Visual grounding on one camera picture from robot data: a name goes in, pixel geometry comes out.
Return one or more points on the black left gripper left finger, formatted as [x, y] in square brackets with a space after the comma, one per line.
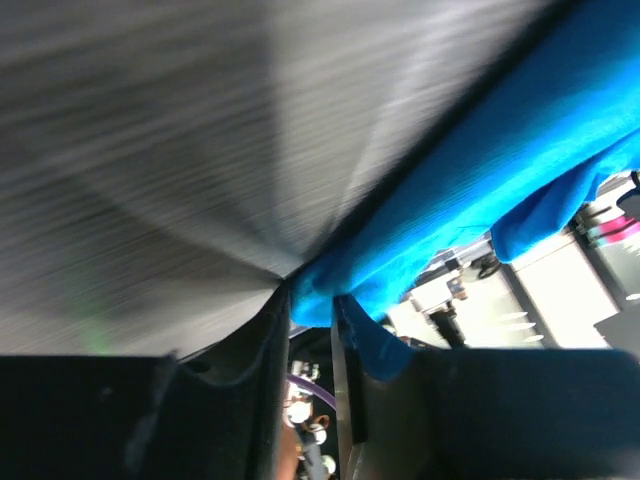
[215, 415]

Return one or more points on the blue t shirt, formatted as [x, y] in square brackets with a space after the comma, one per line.
[518, 166]

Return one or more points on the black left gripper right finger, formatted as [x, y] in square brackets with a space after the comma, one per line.
[472, 413]

